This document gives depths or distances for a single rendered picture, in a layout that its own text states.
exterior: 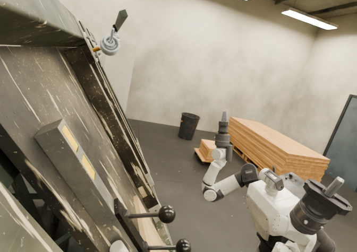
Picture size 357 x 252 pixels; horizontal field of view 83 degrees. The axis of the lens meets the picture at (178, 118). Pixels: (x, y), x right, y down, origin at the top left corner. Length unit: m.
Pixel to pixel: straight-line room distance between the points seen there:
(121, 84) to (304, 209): 4.28
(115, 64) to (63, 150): 4.28
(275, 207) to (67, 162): 0.94
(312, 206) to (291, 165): 3.75
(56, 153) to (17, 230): 0.22
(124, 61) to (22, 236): 4.49
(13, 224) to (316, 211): 0.74
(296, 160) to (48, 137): 4.37
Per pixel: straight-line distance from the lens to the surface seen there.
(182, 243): 0.56
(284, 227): 0.86
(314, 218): 0.80
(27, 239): 0.22
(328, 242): 1.13
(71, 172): 0.43
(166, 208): 0.47
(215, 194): 1.34
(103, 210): 0.48
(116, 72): 4.66
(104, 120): 1.04
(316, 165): 4.91
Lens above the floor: 1.84
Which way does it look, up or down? 14 degrees down
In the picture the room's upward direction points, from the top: 14 degrees clockwise
